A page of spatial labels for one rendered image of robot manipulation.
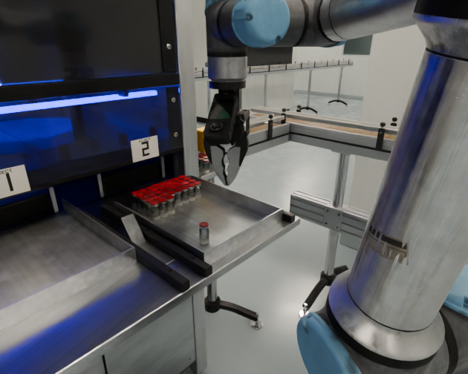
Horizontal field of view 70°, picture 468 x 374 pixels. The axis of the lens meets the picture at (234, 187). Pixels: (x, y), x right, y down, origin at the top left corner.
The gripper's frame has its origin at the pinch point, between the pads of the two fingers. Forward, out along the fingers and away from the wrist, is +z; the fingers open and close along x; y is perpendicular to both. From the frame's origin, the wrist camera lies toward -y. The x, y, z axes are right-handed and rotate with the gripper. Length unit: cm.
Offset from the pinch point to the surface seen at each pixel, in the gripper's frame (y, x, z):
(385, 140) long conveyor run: 79, -46, 9
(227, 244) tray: -5.7, -1.5, 11.8
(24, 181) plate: -8.1, 42.8, 0.5
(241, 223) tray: 7.3, -1.7, 13.9
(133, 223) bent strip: -4.8, 20.0, 9.9
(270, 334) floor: 59, -5, 102
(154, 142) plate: 21.0, 26.1, -1.3
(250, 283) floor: 94, 10, 102
